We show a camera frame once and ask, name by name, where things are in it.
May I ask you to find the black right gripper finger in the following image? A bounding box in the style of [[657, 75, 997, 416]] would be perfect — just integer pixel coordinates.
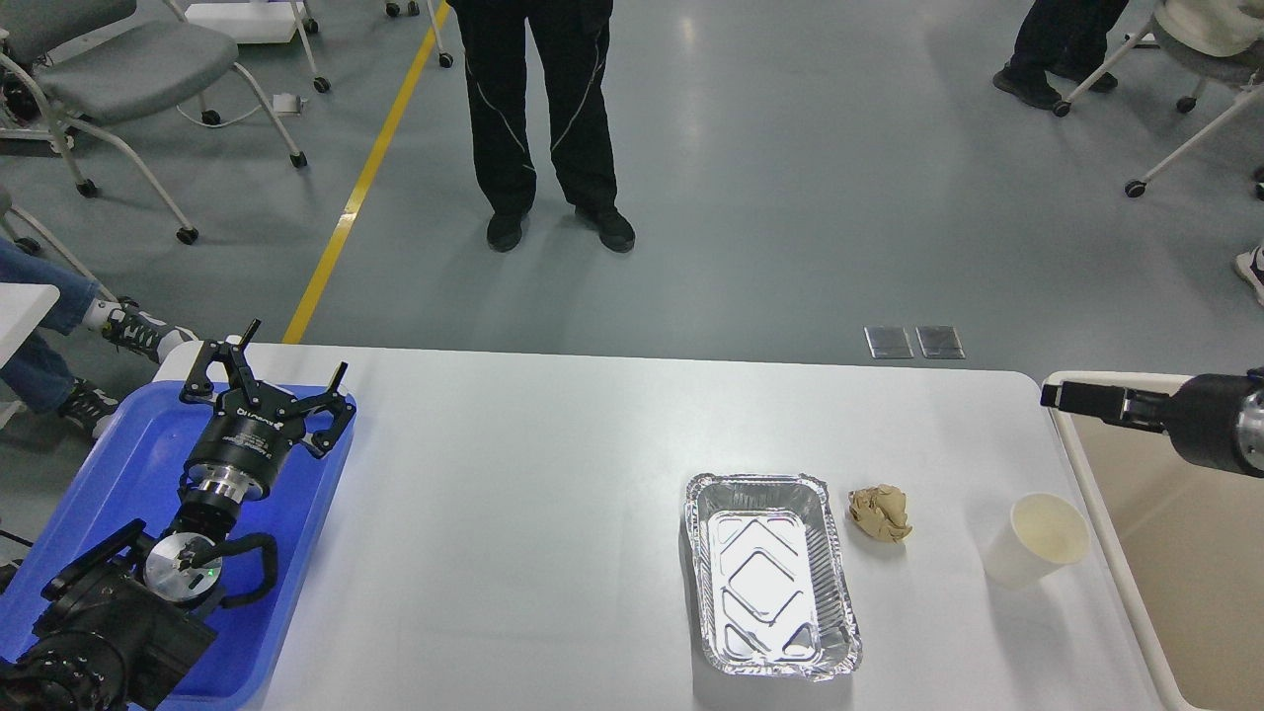
[[1040, 381, 1170, 431]]

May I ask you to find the crumpled brown paper ball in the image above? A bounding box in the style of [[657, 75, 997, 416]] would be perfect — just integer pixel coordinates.
[[848, 483, 913, 543]]

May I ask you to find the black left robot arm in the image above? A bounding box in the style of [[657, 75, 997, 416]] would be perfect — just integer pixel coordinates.
[[3, 328, 356, 710]]

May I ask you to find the aluminium foil tray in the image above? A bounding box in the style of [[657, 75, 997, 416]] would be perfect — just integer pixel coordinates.
[[683, 473, 862, 682]]

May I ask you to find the white paper cup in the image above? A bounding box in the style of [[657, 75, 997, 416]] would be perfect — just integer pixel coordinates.
[[983, 492, 1091, 590]]

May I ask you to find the white wheeled chair right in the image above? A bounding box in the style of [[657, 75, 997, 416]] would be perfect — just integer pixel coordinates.
[[1052, 1, 1261, 199]]

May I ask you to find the grey office chair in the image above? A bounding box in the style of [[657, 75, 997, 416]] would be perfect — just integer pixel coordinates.
[[3, 1, 307, 245]]

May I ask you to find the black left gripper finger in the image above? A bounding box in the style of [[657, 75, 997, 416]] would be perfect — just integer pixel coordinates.
[[292, 361, 356, 459], [179, 319, 262, 405]]

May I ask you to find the blue plastic tray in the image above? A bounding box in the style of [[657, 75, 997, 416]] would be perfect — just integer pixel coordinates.
[[1, 381, 354, 710]]

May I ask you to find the white wheeled table base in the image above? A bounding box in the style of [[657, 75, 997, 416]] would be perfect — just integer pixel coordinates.
[[185, 0, 455, 95]]

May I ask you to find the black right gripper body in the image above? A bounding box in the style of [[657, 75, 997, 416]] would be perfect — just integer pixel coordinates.
[[1165, 374, 1263, 478]]

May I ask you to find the metal floor socket plate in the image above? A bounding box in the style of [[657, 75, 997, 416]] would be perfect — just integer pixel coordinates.
[[865, 325, 913, 359], [915, 326, 967, 359]]

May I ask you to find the seated person in jeans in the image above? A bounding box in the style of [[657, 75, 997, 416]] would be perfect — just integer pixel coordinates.
[[0, 237, 197, 442]]

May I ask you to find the person in dark trousers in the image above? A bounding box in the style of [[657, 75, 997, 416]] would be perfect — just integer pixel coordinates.
[[991, 1, 1129, 110]]

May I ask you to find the person in white trousers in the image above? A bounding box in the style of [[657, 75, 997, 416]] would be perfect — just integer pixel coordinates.
[[1232, 245, 1264, 306]]

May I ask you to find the white side table corner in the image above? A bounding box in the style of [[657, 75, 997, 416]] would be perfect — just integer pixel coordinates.
[[1, 282, 59, 367]]

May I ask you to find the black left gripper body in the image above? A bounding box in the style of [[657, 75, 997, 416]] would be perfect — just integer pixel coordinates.
[[185, 390, 308, 501]]

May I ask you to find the beige plastic bin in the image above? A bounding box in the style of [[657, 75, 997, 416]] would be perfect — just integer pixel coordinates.
[[1044, 369, 1263, 710]]

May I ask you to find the person in black clothes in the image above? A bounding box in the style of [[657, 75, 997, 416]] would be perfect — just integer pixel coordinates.
[[446, 0, 637, 254]]

